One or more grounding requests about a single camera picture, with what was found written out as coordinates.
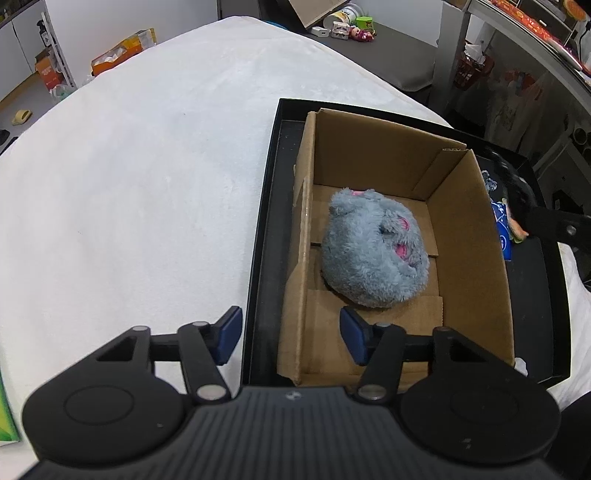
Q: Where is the white wire rack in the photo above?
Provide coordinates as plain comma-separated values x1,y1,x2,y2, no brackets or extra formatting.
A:
39,0,77,88

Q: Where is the brown board with dark frame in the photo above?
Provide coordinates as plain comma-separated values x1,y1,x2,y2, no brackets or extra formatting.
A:
287,0,352,29

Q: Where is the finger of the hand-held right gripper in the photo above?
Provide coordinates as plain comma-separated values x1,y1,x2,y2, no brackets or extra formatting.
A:
482,147,539,220

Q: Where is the orange carton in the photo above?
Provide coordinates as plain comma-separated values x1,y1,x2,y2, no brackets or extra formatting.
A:
34,48,63,90

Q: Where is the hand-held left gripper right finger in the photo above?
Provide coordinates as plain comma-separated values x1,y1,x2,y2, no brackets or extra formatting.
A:
339,306,515,402

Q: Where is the red basket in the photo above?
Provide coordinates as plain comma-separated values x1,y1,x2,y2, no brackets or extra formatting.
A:
452,55,495,88

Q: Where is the brown cardboard box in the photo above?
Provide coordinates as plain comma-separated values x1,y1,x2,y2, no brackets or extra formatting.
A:
276,108,515,386

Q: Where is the blue-grey plush toy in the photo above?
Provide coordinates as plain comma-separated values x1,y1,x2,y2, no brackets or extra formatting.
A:
480,170,514,263

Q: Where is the milk powder tin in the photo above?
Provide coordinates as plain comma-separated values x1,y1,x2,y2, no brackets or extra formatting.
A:
323,4,365,29

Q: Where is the orange and green soft toy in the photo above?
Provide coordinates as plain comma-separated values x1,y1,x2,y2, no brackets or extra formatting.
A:
503,198,529,243

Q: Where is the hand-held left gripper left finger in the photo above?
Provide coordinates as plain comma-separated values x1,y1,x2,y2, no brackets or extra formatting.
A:
95,306,243,402

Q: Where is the black shallow tray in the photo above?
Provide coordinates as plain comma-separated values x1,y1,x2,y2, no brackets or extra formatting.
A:
241,98,573,388

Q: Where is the orange open box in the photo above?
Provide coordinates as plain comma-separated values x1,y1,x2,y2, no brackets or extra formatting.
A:
91,28,158,77

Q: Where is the white printed shirt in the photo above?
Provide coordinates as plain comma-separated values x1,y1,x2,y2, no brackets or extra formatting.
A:
485,69,550,144

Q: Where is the green paper box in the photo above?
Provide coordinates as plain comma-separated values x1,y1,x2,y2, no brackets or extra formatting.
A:
0,369,21,446

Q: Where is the grey plush toy with pink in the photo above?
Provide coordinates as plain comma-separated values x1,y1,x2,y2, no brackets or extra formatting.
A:
321,188,431,309

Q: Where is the white cabinet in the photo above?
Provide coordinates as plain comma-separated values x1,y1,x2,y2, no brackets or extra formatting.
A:
0,0,47,100

